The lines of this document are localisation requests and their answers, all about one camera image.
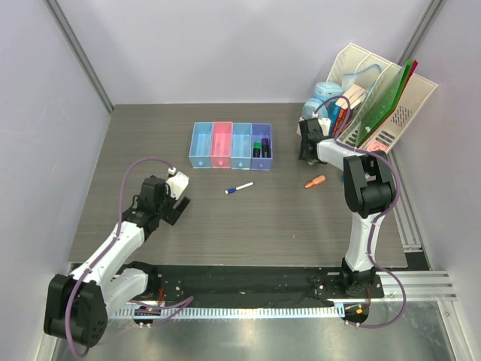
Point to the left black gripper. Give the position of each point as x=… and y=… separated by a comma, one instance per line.
x=171, y=213

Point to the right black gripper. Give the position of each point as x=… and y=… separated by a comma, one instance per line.
x=302, y=156

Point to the purple cap black marker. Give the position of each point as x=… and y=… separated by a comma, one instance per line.
x=266, y=148

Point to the green cap black marker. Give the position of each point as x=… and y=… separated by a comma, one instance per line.
x=257, y=149

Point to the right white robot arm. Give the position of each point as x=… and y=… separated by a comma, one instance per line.
x=370, y=193

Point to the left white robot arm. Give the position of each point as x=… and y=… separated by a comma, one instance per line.
x=80, y=304

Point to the orange highlighter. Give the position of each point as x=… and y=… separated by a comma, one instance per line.
x=315, y=182

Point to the lower blue tape dispenser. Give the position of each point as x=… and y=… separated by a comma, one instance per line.
x=310, y=107

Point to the blue tape dispenser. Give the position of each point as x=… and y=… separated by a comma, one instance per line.
x=310, y=107
x=325, y=90

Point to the red blue book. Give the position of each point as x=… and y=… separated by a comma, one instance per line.
x=337, y=116

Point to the purple bin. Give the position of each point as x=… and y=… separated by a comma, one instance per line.
x=259, y=131

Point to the blue cap white marker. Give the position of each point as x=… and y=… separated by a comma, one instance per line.
x=235, y=189

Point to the leftmost light blue bin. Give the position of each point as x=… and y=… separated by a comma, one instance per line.
x=199, y=151

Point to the light blue bin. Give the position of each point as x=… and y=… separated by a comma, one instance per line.
x=199, y=151
x=241, y=147

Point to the upper blue tape dispenser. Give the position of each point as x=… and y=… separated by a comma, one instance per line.
x=325, y=90

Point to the pink sticky note pad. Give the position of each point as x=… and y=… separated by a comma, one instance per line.
x=379, y=143

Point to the pink bin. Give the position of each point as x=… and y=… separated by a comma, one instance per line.
x=220, y=150

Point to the tan topped book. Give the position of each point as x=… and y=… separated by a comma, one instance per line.
x=355, y=94

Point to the green plastic folder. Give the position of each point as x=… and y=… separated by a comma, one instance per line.
x=389, y=108

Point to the clear zip bag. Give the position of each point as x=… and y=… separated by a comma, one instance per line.
x=365, y=78

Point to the white desk file organizer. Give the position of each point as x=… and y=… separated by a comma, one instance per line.
x=354, y=58

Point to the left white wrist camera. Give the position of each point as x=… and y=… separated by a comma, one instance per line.
x=177, y=183

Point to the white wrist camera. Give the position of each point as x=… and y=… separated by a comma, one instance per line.
x=177, y=183
x=324, y=124

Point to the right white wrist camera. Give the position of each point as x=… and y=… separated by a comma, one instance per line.
x=324, y=124

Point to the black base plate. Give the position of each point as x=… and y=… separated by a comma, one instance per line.
x=171, y=283

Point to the aluminium rail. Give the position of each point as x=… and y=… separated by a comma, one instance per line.
x=409, y=285

